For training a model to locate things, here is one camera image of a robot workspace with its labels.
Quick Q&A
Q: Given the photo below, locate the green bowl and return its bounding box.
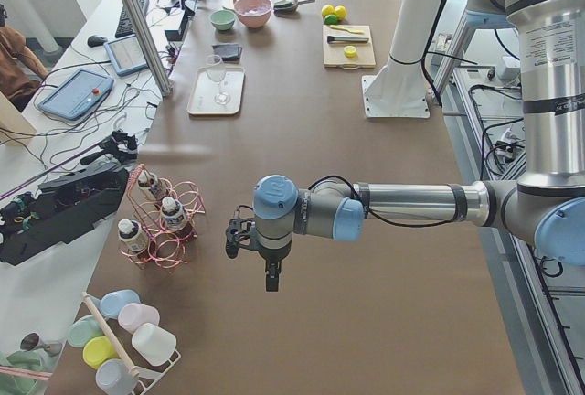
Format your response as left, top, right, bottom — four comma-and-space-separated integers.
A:
209, 9, 236, 31

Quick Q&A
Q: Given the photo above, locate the yellow plastic cup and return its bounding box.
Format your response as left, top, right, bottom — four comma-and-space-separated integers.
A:
82, 336, 119, 369

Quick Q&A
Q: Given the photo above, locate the aluminium frame post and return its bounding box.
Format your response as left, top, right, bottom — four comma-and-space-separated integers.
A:
122, 0, 172, 98

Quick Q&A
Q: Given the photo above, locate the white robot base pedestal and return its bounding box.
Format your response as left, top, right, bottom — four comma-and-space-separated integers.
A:
362, 0, 446, 119

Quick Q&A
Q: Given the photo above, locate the half lemon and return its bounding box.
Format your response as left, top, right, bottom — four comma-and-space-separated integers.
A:
344, 46, 357, 58

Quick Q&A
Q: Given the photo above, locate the black computer mouse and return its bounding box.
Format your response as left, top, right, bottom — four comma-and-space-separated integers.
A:
87, 35, 108, 48

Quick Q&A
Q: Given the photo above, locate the copper wire bottle basket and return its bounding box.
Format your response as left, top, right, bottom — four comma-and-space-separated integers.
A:
119, 164, 206, 271

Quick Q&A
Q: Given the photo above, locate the yellow plastic knife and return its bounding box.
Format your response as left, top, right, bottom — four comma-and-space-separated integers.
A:
329, 25, 365, 34

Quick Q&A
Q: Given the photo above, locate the grey folded cloth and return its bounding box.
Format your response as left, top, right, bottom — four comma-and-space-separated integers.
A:
212, 43, 243, 62

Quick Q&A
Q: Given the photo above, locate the white wire cup rack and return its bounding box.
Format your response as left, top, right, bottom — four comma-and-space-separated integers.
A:
82, 292, 182, 394

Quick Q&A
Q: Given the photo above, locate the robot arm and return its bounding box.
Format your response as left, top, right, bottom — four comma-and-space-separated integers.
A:
250, 0, 584, 292

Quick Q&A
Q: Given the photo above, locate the pink plastic cup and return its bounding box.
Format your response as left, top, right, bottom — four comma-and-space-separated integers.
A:
117, 303, 160, 334

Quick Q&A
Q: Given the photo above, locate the steel muddler black tip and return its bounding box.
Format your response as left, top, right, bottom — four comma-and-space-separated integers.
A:
326, 35, 369, 44

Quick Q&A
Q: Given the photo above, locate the clear wine glass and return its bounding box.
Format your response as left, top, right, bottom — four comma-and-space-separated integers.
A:
205, 54, 230, 105

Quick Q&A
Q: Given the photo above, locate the green plastic cup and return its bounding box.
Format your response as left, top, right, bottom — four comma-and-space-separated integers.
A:
67, 315, 103, 348

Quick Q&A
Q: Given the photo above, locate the wooden cutting board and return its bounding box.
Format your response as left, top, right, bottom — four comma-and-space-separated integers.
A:
323, 25, 376, 69

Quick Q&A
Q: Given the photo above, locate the pink bowl with ice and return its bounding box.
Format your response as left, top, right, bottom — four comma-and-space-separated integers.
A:
234, 0, 273, 28

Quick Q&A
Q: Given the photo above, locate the tea bottle white cap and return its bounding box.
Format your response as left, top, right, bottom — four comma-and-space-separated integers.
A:
160, 196, 187, 230
118, 219, 150, 253
137, 170, 168, 203

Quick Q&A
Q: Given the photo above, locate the grey plastic cup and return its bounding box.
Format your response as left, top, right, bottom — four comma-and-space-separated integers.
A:
95, 358, 138, 395

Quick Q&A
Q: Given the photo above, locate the blue teach pendant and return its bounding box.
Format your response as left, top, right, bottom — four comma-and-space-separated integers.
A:
103, 34, 148, 77
37, 69, 114, 121

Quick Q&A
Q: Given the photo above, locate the cream rabbit tray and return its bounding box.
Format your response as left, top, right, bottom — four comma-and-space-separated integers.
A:
186, 65, 245, 116

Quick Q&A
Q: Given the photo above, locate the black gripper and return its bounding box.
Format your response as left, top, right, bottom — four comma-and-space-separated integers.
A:
265, 259, 282, 292

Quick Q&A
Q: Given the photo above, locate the metal ice scoop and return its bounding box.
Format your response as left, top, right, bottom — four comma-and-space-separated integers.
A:
273, 0, 316, 13

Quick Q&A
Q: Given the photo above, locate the blue plastic cup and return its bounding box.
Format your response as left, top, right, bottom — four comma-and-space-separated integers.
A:
99, 289, 141, 319

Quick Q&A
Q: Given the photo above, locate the white plastic cup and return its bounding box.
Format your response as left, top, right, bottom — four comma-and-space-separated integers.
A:
132, 323, 177, 366

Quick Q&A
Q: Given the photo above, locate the black keyboard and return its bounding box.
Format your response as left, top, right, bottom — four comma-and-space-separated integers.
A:
114, 0, 151, 39

